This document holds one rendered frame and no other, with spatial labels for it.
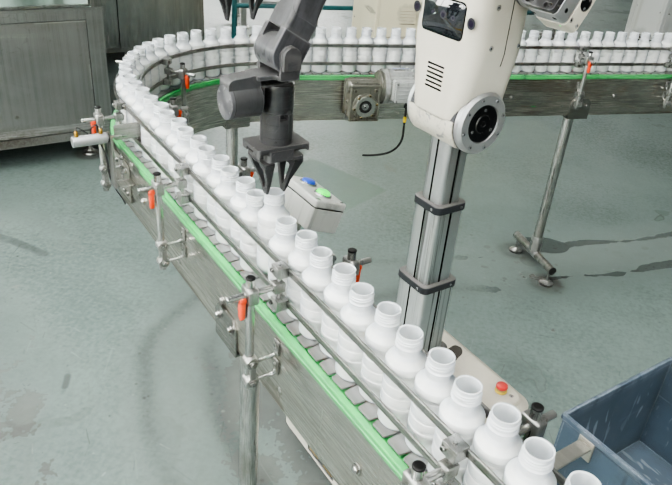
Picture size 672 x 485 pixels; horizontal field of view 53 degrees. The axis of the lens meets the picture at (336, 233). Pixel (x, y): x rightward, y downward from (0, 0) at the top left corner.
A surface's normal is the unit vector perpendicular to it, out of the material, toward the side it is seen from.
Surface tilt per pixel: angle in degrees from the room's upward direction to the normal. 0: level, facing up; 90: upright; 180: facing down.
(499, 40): 90
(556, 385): 0
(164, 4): 90
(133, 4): 90
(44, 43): 90
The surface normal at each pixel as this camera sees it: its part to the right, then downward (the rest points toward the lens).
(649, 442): -0.84, 0.22
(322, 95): 0.26, 0.50
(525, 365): 0.07, -0.87
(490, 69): 0.51, 0.61
